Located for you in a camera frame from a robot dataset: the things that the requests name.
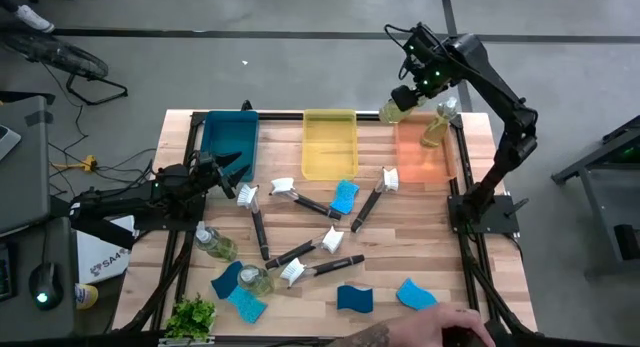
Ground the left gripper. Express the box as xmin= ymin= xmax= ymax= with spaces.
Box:
xmin=187 ymin=150 xmax=252 ymax=201

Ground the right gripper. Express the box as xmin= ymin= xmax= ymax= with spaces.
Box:
xmin=390 ymin=21 xmax=454 ymax=113

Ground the yellow-green soap pump bottle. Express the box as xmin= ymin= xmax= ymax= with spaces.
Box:
xmin=419 ymin=96 xmax=459 ymax=149
xmin=236 ymin=264 xmax=276 ymax=298
xmin=378 ymin=95 xmax=429 ymax=125
xmin=193 ymin=220 xmax=239 ymax=263

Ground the blue plastic bin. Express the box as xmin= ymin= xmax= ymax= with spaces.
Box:
xmin=199 ymin=109 xmax=260 ymax=183

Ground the black-handled white dish brush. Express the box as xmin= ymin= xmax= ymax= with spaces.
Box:
xmin=279 ymin=254 xmax=366 ymax=289
xmin=268 ymin=176 xmax=344 ymax=222
xmin=264 ymin=225 xmax=346 ymax=271
xmin=235 ymin=183 xmax=272 ymax=262
xmin=349 ymin=166 xmax=401 ymax=234

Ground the blue scrub sponge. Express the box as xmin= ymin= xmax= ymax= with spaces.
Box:
xmin=336 ymin=284 xmax=375 ymax=315
xmin=210 ymin=259 xmax=246 ymax=301
xmin=395 ymin=277 xmax=440 ymax=312
xmin=225 ymin=284 xmax=268 ymax=325
xmin=329 ymin=179 xmax=361 ymax=216

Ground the person's forearm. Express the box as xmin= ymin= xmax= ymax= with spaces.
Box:
xmin=327 ymin=320 xmax=401 ymax=347

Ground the orange plastic bin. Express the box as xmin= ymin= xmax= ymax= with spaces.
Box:
xmin=393 ymin=110 xmax=459 ymax=185

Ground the yellow plastic bin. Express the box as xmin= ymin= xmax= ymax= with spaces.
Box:
xmin=301 ymin=108 xmax=360 ymax=182

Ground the yellow power plug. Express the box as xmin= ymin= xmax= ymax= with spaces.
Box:
xmin=49 ymin=154 xmax=99 ymax=174

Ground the black desk beam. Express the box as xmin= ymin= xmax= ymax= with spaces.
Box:
xmin=49 ymin=194 xmax=137 ymax=252

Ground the small green potted plant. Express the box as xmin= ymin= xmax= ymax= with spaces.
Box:
xmin=164 ymin=292 xmax=219 ymax=341

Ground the white cardboard box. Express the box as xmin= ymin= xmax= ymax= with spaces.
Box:
xmin=74 ymin=214 xmax=137 ymax=286

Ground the black metal cart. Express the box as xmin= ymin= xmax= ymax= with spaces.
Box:
xmin=551 ymin=114 xmax=640 ymax=278

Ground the yellow bottle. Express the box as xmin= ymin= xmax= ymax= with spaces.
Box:
xmin=74 ymin=282 xmax=100 ymax=311

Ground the black tape strip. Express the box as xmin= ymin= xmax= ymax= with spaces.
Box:
xmin=24 ymin=109 xmax=55 ymax=128

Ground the grey desk top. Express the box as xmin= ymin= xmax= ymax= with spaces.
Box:
xmin=0 ymin=95 xmax=51 ymax=236

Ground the black floor fan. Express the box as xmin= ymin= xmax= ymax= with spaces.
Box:
xmin=0 ymin=24 xmax=129 ymax=107

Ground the black computer mouse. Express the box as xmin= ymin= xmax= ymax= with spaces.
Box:
xmin=28 ymin=261 xmax=65 ymax=312

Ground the grey tablet device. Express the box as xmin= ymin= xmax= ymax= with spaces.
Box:
xmin=0 ymin=124 xmax=22 ymax=162

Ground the person's hand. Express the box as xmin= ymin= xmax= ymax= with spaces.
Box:
xmin=387 ymin=302 xmax=496 ymax=347

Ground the person's white shoe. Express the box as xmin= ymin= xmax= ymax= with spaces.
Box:
xmin=12 ymin=5 xmax=56 ymax=36

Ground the black keyboard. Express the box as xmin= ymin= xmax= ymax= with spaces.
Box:
xmin=0 ymin=244 xmax=16 ymax=302

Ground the dark grey desk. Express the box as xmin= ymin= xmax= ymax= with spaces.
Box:
xmin=0 ymin=216 xmax=79 ymax=341

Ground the black box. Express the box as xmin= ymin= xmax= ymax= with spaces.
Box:
xmin=613 ymin=223 xmax=640 ymax=262

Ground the black aluminium table frame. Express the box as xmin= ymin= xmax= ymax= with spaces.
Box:
xmin=112 ymin=109 xmax=539 ymax=338

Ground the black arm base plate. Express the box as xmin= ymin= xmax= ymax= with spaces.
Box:
xmin=133 ymin=194 xmax=207 ymax=233
xmin=447 ymin=194 xmax=530 ymax=236

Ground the black cable bundle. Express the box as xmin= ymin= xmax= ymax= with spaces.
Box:
xmin=47 ymin=141 xmax=161 ymax=198

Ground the silver bracket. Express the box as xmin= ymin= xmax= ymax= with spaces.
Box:
xmin=158 ymin=335 xmax=216 ymax=347

